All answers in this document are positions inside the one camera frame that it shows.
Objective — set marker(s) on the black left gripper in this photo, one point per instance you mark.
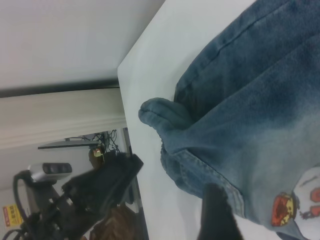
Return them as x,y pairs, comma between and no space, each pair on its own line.
95,192

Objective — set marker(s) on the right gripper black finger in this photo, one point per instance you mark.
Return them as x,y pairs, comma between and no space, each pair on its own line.
215,215

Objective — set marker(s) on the blue denim children's jeans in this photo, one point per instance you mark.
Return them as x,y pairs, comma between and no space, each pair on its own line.
250,100

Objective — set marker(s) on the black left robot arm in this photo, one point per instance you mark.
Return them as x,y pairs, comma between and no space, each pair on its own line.
45,212

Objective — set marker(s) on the brown gold object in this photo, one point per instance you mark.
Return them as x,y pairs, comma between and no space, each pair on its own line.
93,160

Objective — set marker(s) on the grey desk top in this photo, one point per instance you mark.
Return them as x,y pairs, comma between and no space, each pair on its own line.
65,144

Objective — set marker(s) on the yellow warning sign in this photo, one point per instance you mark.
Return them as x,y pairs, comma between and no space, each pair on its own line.
12,215

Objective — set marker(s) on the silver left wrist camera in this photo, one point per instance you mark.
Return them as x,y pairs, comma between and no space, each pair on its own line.
55,168

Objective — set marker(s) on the cream ribbed wall moulding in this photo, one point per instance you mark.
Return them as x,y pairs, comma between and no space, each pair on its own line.
62,117

